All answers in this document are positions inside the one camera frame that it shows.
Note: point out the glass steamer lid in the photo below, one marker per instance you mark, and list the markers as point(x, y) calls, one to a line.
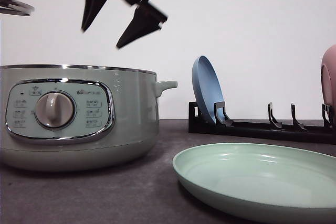
point(15, 7)

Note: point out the green plate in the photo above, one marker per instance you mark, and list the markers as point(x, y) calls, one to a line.
point(271, 184)

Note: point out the blue plate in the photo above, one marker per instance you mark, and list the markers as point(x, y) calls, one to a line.
point(207, 89)

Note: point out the green electric steamer pot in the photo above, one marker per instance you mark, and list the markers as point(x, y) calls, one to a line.
point(73, 118)

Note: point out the pink plate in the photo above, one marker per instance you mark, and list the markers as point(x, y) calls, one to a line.
point(328, 79)

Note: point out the black plate rack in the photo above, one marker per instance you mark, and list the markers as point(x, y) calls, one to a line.
point(325, 133)

